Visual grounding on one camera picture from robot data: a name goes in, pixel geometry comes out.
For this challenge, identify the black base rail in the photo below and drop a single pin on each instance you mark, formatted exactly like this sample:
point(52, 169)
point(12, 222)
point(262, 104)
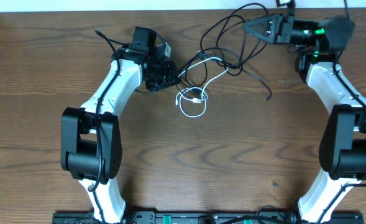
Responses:
point(151, 217)

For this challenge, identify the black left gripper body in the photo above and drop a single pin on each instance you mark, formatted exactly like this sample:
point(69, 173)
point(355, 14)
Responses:
point(163, 78)

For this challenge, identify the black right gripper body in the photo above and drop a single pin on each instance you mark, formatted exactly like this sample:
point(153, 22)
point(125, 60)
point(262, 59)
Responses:
point(295, 32)

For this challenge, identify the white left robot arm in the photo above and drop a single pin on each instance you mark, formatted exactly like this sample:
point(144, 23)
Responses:
point(91, 148)

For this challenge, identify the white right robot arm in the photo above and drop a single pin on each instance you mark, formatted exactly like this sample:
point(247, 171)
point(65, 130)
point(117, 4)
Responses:
point(342, 151)

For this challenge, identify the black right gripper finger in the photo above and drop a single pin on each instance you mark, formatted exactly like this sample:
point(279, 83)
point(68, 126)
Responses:
point(265, 23)
point(267, 36)

